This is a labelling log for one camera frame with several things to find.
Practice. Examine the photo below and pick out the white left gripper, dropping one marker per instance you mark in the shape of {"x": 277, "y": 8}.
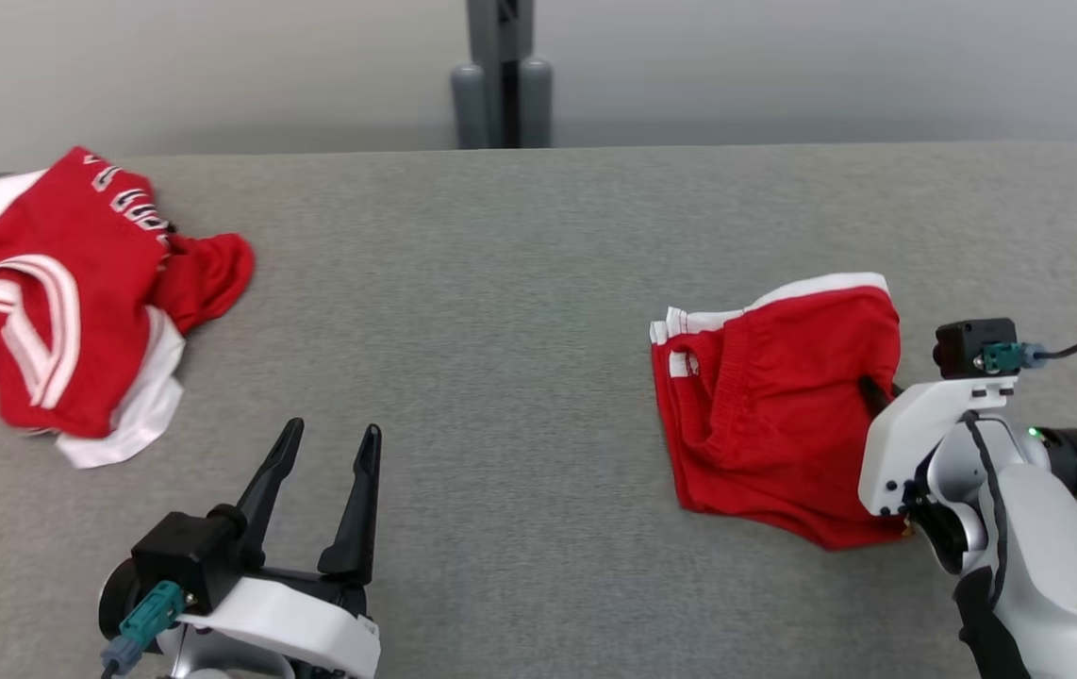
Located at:
{"x": 312, "y": 622}

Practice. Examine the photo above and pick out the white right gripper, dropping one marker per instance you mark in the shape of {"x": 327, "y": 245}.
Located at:
{"x": 906, "y": 443}

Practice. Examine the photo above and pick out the red shorts white trim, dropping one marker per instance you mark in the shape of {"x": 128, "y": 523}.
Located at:
{"x": 765, "y": 424}

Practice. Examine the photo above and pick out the red jersey white sleeves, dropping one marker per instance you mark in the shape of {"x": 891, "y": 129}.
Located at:
{"x": 95, "y": 283}

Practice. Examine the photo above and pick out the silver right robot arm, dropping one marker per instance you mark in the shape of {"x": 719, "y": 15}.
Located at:
{"x": 1067, "y": 566}

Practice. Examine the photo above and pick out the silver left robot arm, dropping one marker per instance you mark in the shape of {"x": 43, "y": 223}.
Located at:
{"x": 218, "y": 655}

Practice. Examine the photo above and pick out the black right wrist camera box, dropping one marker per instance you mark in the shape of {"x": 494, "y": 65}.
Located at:
{"x": 968, "y": 344}

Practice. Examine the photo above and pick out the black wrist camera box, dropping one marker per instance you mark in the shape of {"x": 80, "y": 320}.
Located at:
{"x": 968, "y": 344}
{"x": 185, "y": 556}

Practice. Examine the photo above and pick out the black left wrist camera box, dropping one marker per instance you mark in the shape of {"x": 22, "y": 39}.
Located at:
{"x": 185, "y": 556}

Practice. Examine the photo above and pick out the grey metal truss post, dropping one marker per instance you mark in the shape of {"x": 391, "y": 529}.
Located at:
{"x": 501, "y": 85}

